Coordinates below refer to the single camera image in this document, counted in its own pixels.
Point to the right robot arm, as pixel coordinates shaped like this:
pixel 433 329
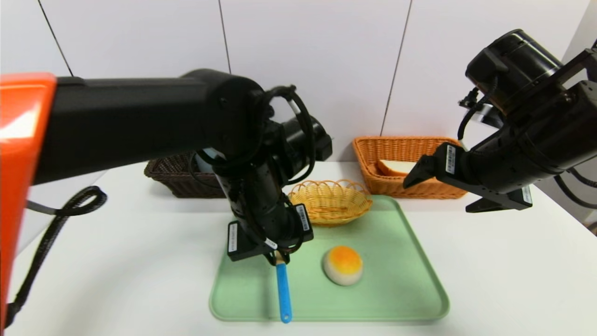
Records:
pixel 541 112

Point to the green plastic tray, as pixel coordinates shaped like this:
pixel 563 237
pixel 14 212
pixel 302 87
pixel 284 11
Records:
pixel 396 280

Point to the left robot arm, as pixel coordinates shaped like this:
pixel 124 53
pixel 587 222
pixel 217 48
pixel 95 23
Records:
pixel 116 116

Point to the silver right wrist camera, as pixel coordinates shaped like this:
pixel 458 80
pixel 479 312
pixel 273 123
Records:
pixel 489 116

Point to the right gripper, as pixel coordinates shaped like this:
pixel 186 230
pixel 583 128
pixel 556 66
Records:
pixel 448 161

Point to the round orange-topped toy bun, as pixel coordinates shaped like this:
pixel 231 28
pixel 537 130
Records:
pixel 343 266

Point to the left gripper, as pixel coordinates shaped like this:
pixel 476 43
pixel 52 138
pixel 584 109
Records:
pixel 247 243

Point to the blue-grey plastic cup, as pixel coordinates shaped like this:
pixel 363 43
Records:
pixel 205 161

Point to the dark brown wicker basket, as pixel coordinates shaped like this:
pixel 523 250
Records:
pixel 172 179

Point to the orange rectangular wicker basket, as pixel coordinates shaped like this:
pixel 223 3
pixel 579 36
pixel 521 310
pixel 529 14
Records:
pixel 373 151

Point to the small round yellow basket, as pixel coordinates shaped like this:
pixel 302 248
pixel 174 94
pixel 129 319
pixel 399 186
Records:
pixel 336 205

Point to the toy bread slice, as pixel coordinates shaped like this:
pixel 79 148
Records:
pixel 394 167

